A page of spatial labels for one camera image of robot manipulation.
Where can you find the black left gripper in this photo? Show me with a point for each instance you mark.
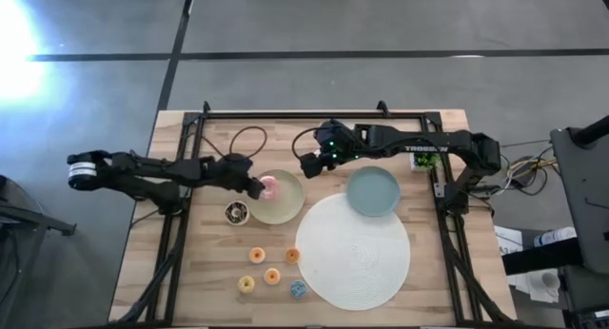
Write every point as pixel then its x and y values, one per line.
pixel 223 178

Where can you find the dark chair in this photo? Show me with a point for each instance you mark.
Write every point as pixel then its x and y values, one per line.
pixel 28 215

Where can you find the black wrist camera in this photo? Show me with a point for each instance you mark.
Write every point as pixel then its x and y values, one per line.
pixel 237 161
pixel 333 129

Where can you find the pink frosted donut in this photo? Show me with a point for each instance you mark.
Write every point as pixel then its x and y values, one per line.
pixel 272 187

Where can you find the blue sprinkled donut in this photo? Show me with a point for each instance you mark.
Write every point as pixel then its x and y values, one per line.
pixel 294 286

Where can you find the dark grey panel stand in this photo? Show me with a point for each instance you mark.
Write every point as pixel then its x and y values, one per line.
pixel 585 200

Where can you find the white round woven placemat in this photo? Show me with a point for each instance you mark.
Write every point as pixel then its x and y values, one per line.
pixel 352 265

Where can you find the blue-green round plate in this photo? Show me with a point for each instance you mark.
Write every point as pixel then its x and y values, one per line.
pixel 373 191

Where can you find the yellow frosted donut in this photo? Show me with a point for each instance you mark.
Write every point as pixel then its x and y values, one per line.
pixel 241 282

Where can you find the green plant in white pot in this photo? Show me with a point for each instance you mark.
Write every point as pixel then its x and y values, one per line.
pixel 426 161

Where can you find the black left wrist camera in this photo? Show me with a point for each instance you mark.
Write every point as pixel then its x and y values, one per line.
pixel 237 161

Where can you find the white paper sheets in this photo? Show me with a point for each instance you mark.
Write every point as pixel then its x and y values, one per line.
pixel 508 238

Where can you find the orange frosted donut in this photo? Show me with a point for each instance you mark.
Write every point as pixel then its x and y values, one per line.
pixel 253 253
pixel 268 274
pixel 288 253

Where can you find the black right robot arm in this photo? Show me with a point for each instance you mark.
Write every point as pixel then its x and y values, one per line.
pixel 428 141

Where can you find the black metal table frame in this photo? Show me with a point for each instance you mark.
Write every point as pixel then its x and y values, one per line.
pixel 309 115

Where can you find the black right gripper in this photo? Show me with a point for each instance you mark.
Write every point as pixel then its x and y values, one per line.
pixel 340 150

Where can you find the white cup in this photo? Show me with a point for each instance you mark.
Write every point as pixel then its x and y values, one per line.
pixel 546 284

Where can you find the black shelf board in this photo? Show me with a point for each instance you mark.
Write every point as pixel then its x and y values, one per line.
pixel 542 260

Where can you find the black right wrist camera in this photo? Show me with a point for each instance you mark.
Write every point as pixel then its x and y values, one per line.
pixel 333 129

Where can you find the white bottle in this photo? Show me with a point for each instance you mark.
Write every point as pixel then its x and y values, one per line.
pixel 554 236

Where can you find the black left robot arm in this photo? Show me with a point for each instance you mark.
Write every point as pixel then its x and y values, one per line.
pixel 143 165

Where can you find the chocolate frosted donut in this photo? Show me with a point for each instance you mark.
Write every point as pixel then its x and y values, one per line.
pixel 236 204

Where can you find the beige round plate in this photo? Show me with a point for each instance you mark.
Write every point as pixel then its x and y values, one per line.
pixel 285 206

